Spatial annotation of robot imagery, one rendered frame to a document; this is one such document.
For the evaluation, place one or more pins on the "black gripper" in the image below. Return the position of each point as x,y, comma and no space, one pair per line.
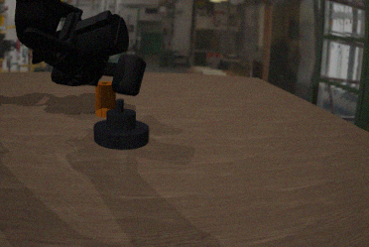
127,75

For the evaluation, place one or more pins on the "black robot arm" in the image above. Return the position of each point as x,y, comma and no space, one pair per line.
78,41

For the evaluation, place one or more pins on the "orange knob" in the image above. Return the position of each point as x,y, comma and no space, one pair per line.
104,98

